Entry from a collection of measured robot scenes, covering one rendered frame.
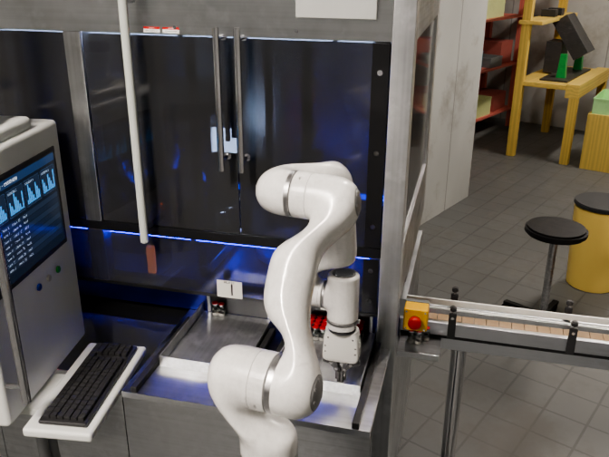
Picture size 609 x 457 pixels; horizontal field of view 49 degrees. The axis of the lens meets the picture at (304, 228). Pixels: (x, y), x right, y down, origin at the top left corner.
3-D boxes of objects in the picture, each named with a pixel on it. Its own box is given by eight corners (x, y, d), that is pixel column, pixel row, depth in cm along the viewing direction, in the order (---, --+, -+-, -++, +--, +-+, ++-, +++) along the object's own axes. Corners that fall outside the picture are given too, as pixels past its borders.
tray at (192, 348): (203, 310, 229) (202, 301, 227) (275, 320, 223) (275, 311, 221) (159, 365, 198) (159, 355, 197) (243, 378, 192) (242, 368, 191)
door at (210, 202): (104, 218, 217) (82, 31, 195) (240, 233, 207) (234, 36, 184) (103, 219, 216) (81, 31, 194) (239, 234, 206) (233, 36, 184)
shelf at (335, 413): (189, 314, 230) (189, 309, 230) (392, 341, 215) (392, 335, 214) (121, 396, 187) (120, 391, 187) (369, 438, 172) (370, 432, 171)
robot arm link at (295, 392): (248, 406, 139) (322, 424, 134) (226, 405, 128) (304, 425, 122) (301, 179, 149) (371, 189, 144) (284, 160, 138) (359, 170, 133)
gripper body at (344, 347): (362, 319, 183) (362, 354, 187) (326, 315, 185) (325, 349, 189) (358, 333, 176) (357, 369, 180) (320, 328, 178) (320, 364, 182)
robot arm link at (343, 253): (285, 220, 162) (297, 311, 180) (349, 229, 157) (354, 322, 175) (298, 199, 168) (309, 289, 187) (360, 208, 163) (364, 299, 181)
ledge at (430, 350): (401, 333, 220) (401, 327, 219) (441, 337, 217) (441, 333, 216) (396, 355, 207) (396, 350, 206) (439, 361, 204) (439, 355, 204)
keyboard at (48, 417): (96, 345, 222) (95, 339, 221) (137, 349, 220) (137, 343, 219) (38, 423, 185) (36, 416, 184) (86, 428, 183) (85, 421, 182)
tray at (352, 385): (299, 324, 221) (299, 314, 220) (377, 334, 215) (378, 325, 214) (269, 383, 191) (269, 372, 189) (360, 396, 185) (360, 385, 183)
